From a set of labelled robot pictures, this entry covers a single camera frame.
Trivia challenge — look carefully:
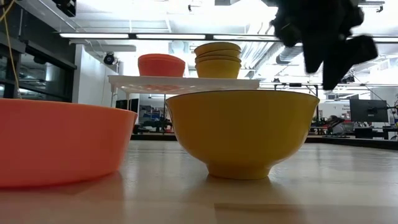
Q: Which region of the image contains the white ceiling light strip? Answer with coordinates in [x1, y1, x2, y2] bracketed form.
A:
[213, 34, 280, 42]
[59, 33, 130, 39]
[136, 33, 206, 40]

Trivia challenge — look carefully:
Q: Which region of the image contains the person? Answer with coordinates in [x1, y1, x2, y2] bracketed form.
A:
[323, 114, 346, 135]

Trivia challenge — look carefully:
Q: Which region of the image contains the white lattice shelf rack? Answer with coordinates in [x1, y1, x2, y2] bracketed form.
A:
[108, 74, 261, 110]

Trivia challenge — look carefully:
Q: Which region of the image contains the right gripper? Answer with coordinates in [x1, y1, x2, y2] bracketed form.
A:
[270, 0, 379, 91]

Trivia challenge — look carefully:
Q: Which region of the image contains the yellow hanging cable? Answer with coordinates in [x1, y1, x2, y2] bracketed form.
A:
[0, 0, 22, 100]

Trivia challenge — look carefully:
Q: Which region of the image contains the orange plastic bowl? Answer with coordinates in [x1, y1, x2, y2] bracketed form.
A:
[138, 59, 186, 78]
[138, 56, 186, 63]
[137, 53, 186, 60]
[0, 98, 138, 189]

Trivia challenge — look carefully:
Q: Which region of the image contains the black ceiling box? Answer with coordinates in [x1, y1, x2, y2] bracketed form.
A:
[51, 0, 77, 18]

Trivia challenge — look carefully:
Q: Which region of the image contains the black ceiling camera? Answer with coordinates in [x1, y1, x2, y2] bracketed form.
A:
[102, 52, 116, 66]

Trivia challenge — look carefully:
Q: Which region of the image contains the black computer monitor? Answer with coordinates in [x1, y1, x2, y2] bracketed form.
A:
[349, 98, 389, 123]

